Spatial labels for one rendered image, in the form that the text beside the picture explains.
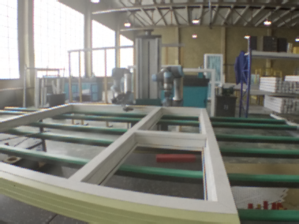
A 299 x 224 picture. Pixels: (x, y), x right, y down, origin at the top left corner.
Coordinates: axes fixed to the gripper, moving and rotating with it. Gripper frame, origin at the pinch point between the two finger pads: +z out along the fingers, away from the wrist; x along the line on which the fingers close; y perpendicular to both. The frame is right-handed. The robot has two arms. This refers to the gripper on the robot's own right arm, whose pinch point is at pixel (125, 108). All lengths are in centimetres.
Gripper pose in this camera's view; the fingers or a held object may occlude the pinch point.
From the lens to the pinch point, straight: 178.9
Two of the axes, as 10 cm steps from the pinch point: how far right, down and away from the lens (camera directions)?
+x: 1.8, 4.8, 8.6
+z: 4.7, 7.2, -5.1
